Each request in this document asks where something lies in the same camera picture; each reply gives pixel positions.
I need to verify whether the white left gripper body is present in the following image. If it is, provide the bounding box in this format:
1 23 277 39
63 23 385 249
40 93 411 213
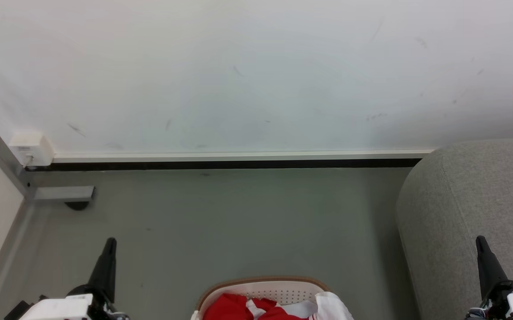
19 284 129 320

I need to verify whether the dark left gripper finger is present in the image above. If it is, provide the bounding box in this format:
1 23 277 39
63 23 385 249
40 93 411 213
87 237 118 304

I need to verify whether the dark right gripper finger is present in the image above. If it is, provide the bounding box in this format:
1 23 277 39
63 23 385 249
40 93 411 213
475 236 509 299

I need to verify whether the grey fabric sofa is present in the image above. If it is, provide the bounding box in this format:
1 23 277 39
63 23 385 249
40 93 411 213
395 139 513 320

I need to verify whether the grey metal foot bar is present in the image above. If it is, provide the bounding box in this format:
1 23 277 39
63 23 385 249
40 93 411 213
33 185 96 202

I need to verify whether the white laundry basket brown rim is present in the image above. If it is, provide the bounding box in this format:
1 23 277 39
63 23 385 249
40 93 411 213
192 276 354 320

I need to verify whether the black baseboard strip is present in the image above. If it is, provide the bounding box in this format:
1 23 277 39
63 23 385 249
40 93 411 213
24 159 423 172

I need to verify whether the white wall socket box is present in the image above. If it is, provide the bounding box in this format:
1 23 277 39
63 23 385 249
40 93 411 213
8 131 55 168

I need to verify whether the white wall trim strip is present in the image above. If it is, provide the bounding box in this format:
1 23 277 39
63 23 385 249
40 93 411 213
52 150 437 163

